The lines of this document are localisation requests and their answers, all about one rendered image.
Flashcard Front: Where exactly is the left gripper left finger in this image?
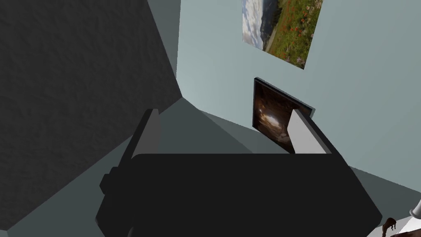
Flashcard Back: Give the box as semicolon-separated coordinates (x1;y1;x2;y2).
120;108;161;164

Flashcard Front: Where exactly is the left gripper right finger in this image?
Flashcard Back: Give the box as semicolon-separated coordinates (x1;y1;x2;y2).
287;108;339;154

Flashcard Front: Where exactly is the dark framed brown picture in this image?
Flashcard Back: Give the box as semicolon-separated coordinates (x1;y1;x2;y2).
252;77;316;154

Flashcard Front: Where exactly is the flower meadow landscape picture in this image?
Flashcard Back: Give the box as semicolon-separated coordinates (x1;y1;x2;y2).
242;0;324;70

